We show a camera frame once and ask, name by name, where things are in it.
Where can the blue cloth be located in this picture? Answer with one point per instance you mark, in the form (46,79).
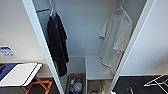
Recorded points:
(6,70)

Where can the orange warning sticker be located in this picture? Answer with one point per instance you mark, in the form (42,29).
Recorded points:
(42,10)

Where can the white t-shirt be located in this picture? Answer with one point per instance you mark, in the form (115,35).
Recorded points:
(115,36)

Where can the white folding table top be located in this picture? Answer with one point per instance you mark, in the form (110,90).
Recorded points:
(23,75)

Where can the white inner shelf unit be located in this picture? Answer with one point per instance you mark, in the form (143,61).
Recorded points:
(95,68)

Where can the orange folding stand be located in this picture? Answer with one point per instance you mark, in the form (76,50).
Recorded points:
(48,85)

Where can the black t-shirt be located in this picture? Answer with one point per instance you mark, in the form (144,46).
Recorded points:
(58,43)

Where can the white clothes hanger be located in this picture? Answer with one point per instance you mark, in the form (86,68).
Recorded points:
(52,11)
(120,7)

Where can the white wardrobe carcass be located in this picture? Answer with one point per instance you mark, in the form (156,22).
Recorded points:
(83,26)

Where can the blue white wall sign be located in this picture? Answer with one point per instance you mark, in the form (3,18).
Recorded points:
(7,52)

